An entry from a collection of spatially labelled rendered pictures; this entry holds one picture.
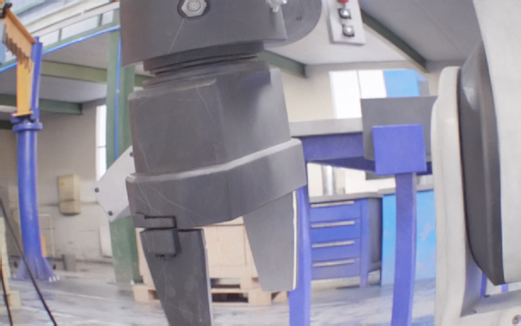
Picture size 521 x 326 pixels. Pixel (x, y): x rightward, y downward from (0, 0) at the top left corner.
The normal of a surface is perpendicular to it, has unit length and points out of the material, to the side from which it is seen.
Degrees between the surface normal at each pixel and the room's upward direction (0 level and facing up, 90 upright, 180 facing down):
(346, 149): 90
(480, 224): 108
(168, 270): 101
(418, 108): 90
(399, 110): 90
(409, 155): 90
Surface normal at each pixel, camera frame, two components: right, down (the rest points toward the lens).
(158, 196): -0.42, 0.16
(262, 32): 0.69, -0.01
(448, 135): -0.44, -0.25
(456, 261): -0.38, 0.39
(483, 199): -0.92, 0.21
